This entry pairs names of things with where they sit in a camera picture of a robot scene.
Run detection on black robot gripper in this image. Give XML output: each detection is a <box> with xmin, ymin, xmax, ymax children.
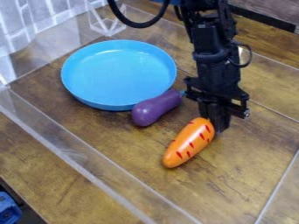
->
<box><xmin>183</xmin><ymin>51</ymin><xmax>252</xmax><ymax>136</ymax></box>

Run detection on orange toy carrot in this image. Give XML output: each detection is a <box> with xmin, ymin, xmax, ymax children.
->
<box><xmin>163</xmin><ymin>117</ymin><xmax>215</xmax><ymax>168</ymax></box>

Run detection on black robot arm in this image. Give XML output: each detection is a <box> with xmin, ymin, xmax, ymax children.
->
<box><xmin>174</xmin><ymin>0</ymin><xmax>250</xmax><ymax>133</ymax></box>

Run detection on blue round plastic tray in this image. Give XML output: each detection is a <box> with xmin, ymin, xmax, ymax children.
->
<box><xmin>61</xmin><ymin>39</ymin><xmax>177</xmax><ymax>111</ymax></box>

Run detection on purple toy eggplant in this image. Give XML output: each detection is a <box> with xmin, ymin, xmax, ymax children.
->
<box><xmin>131</xmin><ymin>89</ymin><xmax>185</xmax><ymax>127</ymax></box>

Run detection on black baseboard strip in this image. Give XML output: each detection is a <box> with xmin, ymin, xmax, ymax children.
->
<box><xmin>230</xmin><ymin>5</ymin><xmax>297</xmax><ymax>33</ymax></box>

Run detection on white patterned curtain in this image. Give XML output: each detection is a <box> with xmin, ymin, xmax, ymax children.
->
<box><xmin>0</xmin><ymin>0</ymin><xmax>115</xmax><ymax>56</ymax></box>

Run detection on blue object at corner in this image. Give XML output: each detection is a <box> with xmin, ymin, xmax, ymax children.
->
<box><xmin>0</xmin><ymin>192</ymin><xmax>22</xmax><ymax>224</ymax></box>

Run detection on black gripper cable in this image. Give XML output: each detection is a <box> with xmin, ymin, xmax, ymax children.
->
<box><xmin>228</xmin><ymin>40</ymin><xmax>256</xmax><ymax>69</ymax></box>

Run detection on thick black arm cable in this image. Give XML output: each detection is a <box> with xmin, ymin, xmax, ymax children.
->
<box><xmin>107</xmin><ymin>0</ymin><xmax>174</xmax><ymax>30</ymax></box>

